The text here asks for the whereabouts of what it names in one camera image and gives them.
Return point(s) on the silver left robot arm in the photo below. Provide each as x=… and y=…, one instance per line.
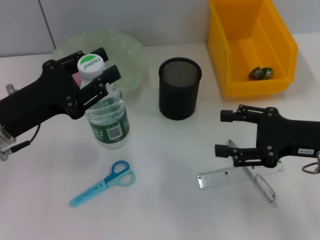
x=5, y=142

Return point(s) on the green plastic wrapper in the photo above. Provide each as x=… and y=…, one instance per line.
x=260, y=73

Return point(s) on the blue scissors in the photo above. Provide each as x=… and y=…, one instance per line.
x=100, y=186

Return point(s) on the black mesh pen cup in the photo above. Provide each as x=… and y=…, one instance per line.
x=178, y=100

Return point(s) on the clear plastic ruler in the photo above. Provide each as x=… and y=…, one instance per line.
x=217, y=177

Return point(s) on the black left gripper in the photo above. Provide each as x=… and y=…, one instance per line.
x=37, y=102

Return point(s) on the green glass fruit plate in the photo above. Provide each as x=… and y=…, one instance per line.
x=132, y=55

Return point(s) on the silver ballpoint pen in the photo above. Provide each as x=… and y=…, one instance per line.
x=262, y=185

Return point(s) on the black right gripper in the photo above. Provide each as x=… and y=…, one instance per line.
x=287, y=137

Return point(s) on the yellow plastic bin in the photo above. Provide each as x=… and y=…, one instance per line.
x=250, y=37

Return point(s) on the clear green-label water bottle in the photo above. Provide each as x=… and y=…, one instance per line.
x=110, y=125

